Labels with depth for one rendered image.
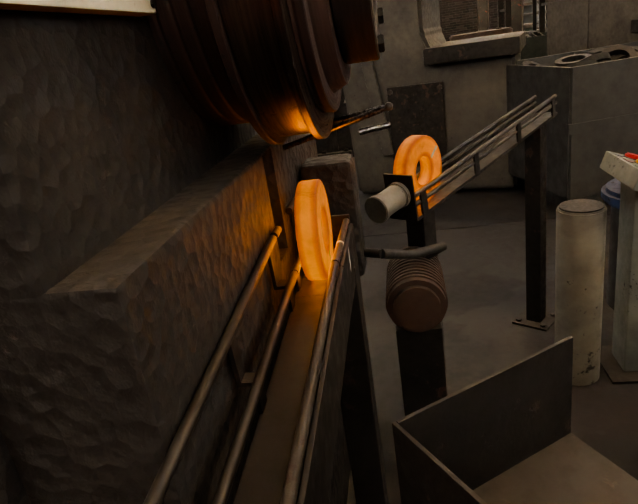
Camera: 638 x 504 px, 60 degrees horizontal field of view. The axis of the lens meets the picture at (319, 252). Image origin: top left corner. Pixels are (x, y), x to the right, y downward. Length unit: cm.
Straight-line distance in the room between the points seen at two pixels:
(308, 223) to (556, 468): 43
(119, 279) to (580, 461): 45
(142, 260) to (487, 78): 309
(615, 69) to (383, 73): 130
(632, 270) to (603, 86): 141
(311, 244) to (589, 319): 103
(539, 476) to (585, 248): 104
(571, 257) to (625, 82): 155
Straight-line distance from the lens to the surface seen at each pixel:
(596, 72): 291
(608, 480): 60
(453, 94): 346
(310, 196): 80
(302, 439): 51
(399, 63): 350
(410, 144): 123
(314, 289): 84
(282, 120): 70
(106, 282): 42
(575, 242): 156
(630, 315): 175
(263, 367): 62
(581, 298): 162
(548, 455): 61
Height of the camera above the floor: 101
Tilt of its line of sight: 21 degrees down
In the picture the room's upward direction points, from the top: 9 degrees counter-clockwise
